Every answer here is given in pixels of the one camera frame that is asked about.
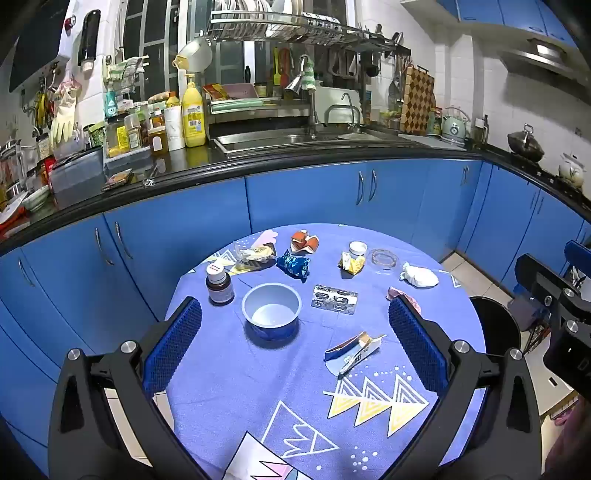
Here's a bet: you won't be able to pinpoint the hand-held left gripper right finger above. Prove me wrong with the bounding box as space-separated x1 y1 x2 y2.
381 295 543 480

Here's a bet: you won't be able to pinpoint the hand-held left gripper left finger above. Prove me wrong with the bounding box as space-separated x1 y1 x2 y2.
48 295 208 480

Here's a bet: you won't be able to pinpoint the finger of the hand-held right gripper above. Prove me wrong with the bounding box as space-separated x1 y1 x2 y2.
530 274 591 325
514 253 581 297

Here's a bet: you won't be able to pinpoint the black trash bin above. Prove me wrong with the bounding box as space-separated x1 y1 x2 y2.
468 295 522 356

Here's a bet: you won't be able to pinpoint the white tissue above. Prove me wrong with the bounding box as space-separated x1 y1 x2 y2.
399 261 440 289

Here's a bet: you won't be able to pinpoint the blue foil snack wrapper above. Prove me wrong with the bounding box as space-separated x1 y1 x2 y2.
276 250 311 282

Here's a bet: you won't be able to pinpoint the grey bin with blue liner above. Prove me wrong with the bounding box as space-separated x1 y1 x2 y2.
510 240 591 334

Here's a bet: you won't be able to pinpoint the pink wrapper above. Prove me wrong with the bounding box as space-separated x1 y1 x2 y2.
387 286 423 317

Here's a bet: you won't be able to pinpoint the torn blue white carton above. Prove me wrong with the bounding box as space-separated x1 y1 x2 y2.
324 331 386 378

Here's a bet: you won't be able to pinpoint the brown medicine bottle white cap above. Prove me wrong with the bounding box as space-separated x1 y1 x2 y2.
205 260 235 306

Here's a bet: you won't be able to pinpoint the clear glass ashtray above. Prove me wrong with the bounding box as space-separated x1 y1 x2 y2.
369 248 397 276

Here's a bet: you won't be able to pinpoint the silver blister pack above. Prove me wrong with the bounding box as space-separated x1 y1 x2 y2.
311 285 358 315

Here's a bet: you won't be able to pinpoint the light blue bowl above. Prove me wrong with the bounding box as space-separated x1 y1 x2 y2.
241 283 303 342

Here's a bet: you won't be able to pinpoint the white clay pot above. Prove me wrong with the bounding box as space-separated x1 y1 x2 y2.
558 153 586 188

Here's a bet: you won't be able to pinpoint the clear yellow snack wrapper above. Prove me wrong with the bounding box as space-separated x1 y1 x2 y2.
229 240 278 276

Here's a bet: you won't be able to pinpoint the black wok with lid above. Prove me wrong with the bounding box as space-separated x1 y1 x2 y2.
507 124 546 163

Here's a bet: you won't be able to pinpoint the crumpled orange white carton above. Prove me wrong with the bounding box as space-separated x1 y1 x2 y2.
290 229 320 254

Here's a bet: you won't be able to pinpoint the pale green kettle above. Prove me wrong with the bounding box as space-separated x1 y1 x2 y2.
441 107 472 141

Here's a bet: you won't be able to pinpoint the blue kitchen base cabinets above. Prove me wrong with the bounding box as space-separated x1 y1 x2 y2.
0 154 591 462

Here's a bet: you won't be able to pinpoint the clear storage box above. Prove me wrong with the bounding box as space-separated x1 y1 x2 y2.
48 147 106 206

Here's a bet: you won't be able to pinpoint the orange liquid bottle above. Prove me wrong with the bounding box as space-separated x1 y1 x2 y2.
148 111 169 155

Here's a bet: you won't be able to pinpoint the tray of spice jars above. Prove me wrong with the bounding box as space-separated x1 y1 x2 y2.
105 113 151 160

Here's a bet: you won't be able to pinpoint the white paper towel roll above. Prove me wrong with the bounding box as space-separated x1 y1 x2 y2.
164 105 186 151

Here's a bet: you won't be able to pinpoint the checkered cutting board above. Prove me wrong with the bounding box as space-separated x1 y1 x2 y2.
399 65 436 136

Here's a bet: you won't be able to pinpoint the steel range hood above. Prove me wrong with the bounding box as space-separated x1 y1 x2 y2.
499 37 583 79

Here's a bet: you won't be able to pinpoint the stainless steel sink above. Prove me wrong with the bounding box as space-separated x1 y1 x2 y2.
213 129 402 155

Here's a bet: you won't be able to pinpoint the yellow dish soap bottle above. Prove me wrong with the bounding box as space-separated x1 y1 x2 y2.
181 74 206 148

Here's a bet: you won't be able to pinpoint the thin curved faucet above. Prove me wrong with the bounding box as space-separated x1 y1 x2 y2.
341 92 363 134

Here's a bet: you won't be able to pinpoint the yellow rubber gloves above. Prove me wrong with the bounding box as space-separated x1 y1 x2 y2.
50 78 81 143

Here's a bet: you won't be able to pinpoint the chrome kitchen faucet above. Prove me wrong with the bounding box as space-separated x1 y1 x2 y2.
284 54 319 139

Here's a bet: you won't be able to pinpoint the pink basket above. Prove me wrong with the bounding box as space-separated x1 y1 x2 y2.
203 83 259 101

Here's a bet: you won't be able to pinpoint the white water purifier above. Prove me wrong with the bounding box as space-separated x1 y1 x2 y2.
318 86 365 125

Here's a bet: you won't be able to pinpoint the green striped towel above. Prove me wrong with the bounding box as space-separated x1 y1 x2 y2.
107 56 146 88

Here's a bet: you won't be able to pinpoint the white hanging plastic bowl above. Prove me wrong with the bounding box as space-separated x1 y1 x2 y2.
173 36 214 72

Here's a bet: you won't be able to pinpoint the steel dish rack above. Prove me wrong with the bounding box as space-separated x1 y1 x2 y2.
205 0 411 56

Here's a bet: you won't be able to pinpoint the blue wall cabinets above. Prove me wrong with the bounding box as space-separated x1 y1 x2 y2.
434 0 578 47

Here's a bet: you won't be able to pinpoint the black wall dispenser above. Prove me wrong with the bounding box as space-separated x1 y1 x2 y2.
77 9 101 68

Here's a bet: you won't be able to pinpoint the black wall panel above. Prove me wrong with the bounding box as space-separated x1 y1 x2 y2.
9 0 70 93

